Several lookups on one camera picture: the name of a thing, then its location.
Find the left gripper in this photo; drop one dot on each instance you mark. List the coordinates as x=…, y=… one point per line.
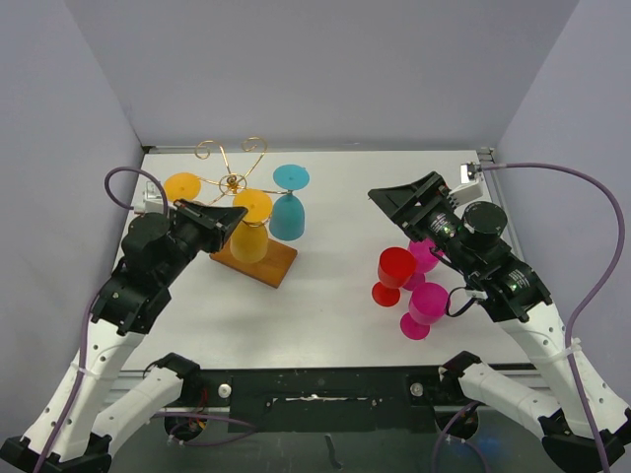
x=222, y=221

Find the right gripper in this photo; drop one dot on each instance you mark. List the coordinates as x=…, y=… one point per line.
x=400, y=202

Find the orange wine glass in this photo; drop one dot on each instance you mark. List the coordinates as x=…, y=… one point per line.
x=249, y=241

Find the yellow wine glass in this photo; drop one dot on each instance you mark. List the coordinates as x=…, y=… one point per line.
x=182, y=185

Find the blue wine glass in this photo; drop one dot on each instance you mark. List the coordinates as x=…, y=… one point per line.
x=288, y=219

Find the red wine glass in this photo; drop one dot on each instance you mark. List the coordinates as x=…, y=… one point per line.
x=396, y=266

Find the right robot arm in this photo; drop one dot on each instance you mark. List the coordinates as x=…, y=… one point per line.
x=583, y=425

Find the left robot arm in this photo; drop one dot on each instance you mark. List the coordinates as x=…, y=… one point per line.
x=76, y=432

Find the pink wine glass rear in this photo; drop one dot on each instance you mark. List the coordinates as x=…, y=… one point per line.
x=426, y=261

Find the pink wine glass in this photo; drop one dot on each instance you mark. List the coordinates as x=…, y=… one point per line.
x=426, y=261
x=426, y=306

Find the pink wine glass front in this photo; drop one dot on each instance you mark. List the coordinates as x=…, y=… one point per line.
x=426, y=306

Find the gold wire glass rack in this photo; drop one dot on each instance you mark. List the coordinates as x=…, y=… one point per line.
x=272, y=269

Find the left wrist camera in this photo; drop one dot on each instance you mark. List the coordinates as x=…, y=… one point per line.
x=153, y=200

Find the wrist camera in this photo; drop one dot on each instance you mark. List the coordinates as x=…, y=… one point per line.
x=153, y=200
x=471, y=185

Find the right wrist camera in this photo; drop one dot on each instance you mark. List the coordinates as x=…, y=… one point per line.
x=471, y=185

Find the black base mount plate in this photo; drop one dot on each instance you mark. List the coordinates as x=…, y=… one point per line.
x=343, y=400

